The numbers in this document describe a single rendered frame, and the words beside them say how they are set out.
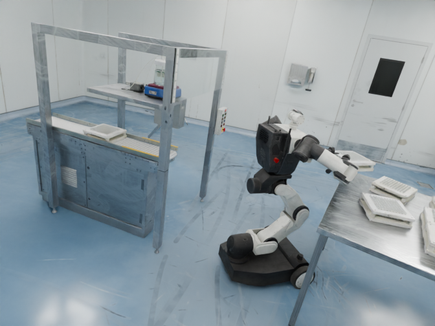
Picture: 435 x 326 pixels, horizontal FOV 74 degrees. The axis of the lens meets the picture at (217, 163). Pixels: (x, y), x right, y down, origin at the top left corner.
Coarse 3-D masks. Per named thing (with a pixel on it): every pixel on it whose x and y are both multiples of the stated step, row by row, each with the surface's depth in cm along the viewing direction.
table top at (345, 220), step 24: (336, 192) 206; (360, 192) 212; (336, 216) 175; (360, 216) 180; (336, 240) 158; (360, 240) 156; (384, 240) 159; (408, 240) 163; (408, 264) 143; (432, 264) 146
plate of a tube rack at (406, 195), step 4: (384, 176) 230; (376, 180) 219; (380, 180) 220; (372, 184) 215; (376, 184) 213; (380, 184) 213; (384, 184) 214; (404, 184) 220; (388, 188) 208; (412, 188) 215; (392, 192) 206; (396, 192) 204; (400, 192) 205; (408, 192) 207; (412, 192) 208; (400, 196) 202; (404, 196) 201; (408, 196) 201
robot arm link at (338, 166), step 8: (328, 152) 172; (320, 160) 173; (328, 160) 170; (336, 160) 169; (344, 160) 169; (328, 168) 175; (336, 168) 170; (344, 168) 168; (336, 176) 171; (344, 176) 170
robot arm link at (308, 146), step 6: (306, 138) 176; (300, 144) 177; (306, 144) 174; (312, 144) 173; (300, 150) 173; (306, 150) 173; (312, 150) 173; (318, 150) 172; (312, 156) 174; (318, 156) 172
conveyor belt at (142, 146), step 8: (40, 120) 259; (56, 120) 265; (64, 120) 268; (64, 128) 250; (72, 128) 253; (80, 128) 256; (120, 144) 235; (128, 144) 238; (136, 144) 240; (144, 144) 243; (128, 152) 225; (152, 152) 230; (176, 152) 239
